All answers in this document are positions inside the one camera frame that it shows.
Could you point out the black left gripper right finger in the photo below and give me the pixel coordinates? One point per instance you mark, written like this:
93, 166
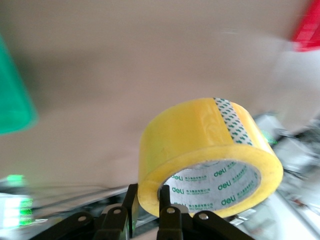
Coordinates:
172, 217

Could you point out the red plastic tray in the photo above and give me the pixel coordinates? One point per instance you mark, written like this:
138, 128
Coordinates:
307, 22

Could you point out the yellow packing tape roll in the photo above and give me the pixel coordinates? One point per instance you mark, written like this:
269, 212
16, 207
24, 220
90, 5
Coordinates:
205, 150

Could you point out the green plastic tray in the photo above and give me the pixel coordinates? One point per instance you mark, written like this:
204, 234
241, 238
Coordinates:
12, 95

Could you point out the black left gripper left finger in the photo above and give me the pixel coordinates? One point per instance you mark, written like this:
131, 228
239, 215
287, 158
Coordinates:
117, 220

